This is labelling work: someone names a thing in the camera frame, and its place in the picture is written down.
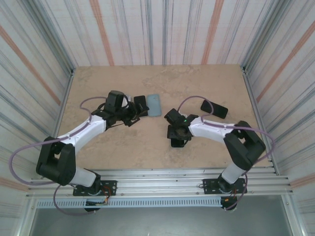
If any light blue phone case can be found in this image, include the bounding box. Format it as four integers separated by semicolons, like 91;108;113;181
147;93;162;118

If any black phone case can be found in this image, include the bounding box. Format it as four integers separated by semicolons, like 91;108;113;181
200;99;229;119

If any small circuit board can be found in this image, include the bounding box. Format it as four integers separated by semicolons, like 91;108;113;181
85;198;109;206

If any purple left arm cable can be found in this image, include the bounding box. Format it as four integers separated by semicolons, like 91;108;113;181
8;96;109;216

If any aluminium side rail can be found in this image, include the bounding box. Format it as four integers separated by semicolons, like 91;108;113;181
242;65;279;176
43;68;76;179

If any aluminium rail frame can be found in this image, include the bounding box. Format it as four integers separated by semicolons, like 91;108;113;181
26;168;295;199

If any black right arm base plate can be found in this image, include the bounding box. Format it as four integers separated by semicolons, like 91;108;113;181
202;178;248;195

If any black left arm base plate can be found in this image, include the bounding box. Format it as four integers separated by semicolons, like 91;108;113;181
73;180;117;197

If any perforated grey cable tray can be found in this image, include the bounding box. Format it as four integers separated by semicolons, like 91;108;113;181
36;198;223;209

